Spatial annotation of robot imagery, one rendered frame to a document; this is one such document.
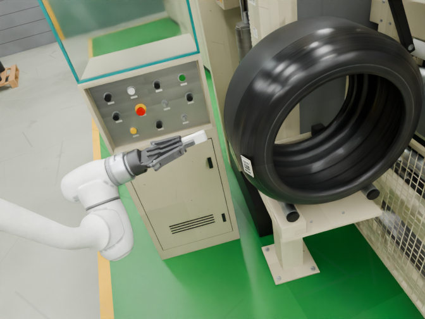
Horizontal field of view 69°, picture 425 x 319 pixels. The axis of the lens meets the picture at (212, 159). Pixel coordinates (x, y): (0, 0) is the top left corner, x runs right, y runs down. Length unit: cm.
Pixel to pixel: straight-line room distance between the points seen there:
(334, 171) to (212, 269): 114
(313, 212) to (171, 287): 116
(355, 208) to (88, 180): 91
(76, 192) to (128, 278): 134
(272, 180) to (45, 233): 60
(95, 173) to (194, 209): 105
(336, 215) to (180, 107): 86
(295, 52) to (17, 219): 73
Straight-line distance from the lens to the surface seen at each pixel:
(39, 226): 81
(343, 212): 122
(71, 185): 96
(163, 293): 208
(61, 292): 243
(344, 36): 85
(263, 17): 111
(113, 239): 91
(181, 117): 157
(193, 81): 151
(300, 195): 100
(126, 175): 92
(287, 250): 186
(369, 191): 115
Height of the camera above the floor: 171
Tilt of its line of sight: 37 degrees down
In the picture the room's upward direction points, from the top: 14 degrees counter-clockwise
